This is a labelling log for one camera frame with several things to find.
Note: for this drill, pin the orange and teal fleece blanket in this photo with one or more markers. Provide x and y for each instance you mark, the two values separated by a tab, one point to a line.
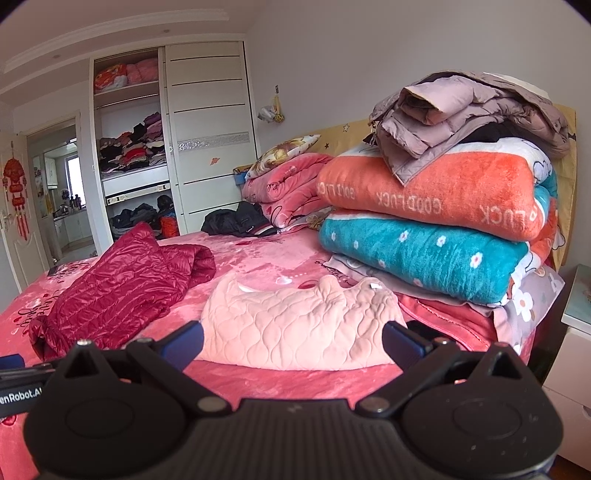
438	194

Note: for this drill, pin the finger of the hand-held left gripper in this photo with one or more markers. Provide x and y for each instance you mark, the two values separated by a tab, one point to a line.
11	361

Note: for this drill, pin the gold floral pillow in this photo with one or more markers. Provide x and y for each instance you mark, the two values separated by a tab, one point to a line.
281	154

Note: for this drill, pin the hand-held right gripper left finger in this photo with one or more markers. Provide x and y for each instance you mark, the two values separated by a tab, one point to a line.
184	341

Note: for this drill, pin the blue box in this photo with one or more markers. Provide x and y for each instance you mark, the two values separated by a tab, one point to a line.
241	177

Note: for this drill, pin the pink rolled quilt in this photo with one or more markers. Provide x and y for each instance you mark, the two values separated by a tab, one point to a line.
286	189

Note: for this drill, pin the white wardrobe drawer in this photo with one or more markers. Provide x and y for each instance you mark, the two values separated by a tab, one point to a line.
136	189

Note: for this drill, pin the white room door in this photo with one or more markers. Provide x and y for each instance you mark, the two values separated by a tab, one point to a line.
27	258

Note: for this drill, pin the hanging bag on wall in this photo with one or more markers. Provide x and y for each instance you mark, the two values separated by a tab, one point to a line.
270	113

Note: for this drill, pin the white wardrobe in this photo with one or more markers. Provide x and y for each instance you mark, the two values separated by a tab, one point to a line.
207	92

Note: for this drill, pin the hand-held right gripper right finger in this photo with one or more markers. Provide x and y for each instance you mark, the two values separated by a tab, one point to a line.
404	344

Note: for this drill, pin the black jacket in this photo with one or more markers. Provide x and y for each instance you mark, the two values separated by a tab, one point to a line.
231	221

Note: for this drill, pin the white kitchen cabinet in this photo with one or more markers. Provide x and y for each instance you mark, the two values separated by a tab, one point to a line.
76	230

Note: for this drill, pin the white wardrobe sliding door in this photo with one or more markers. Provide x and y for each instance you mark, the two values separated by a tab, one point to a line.
210	115

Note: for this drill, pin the pile of folded clothes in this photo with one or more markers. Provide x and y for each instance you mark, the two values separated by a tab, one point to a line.
134	147

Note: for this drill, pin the pink quilted top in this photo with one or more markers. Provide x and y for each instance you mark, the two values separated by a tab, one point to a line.
295	323

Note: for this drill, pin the pile of dark clothes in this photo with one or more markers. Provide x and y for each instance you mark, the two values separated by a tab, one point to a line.
134	217

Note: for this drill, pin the red knot ornament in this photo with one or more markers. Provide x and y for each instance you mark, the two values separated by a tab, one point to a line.
14	184

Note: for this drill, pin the red puffer jacket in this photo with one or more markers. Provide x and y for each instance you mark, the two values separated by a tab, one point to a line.
120	286

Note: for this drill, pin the grey pink puffer coat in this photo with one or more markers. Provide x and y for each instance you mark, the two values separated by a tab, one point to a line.
438	124

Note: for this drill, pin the red printed quilt bag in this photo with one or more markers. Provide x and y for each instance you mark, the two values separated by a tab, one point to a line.
110	77

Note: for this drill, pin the white nightstand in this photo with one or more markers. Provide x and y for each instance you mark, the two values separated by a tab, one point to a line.
568	369

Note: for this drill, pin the orange bag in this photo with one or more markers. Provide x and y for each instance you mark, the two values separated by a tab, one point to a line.
170	226

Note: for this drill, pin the pink folded blanket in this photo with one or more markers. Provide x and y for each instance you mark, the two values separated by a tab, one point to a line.
142	71

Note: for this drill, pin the small black object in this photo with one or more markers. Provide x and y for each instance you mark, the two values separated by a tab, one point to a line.
57	271

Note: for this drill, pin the yellow floral fabric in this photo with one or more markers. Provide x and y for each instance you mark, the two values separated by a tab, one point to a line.
321	224

